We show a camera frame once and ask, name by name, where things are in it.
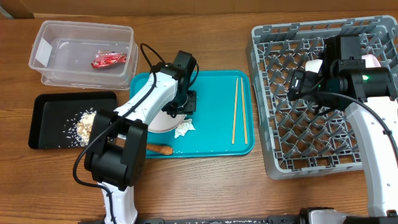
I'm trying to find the white tissue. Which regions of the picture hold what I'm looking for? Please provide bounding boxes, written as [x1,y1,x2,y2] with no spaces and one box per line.
[174,119,195,139]

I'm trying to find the red snack wrapper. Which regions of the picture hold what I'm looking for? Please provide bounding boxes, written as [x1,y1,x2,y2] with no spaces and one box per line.
[91,50,127,69]

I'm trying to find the food scraps and rice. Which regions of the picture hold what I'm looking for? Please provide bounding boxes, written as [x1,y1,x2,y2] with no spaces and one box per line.
[62,108,97,147]

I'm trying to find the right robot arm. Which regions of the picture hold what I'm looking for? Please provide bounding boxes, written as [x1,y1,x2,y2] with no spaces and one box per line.
[288,35,397,223]

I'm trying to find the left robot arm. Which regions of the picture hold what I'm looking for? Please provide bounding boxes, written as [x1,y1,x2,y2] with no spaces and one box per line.
[81,51,199,223]

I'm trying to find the grey dishwasher rack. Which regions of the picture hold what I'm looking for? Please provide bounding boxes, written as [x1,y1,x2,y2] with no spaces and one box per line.
[248,16,397,179]

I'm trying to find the pink plate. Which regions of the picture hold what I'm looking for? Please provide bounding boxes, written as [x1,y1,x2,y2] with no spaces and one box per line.
[148,111,186,133]

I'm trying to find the teal serving tray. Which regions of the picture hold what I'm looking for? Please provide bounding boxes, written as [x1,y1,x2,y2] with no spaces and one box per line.
[146,70,255,159]

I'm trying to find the orange carrot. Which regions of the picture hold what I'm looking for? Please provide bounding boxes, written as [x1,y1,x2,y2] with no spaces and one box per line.
[147,144,174,156]

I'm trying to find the clear plastic bin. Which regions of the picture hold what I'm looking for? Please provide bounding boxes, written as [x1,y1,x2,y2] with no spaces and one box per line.
[29,21,138,90]

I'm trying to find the black tray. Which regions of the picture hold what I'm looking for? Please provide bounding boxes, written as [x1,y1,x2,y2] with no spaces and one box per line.
[28,91,117,149]

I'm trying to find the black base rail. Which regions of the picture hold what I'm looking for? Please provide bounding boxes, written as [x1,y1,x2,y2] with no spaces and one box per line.
[134,207,397,224]

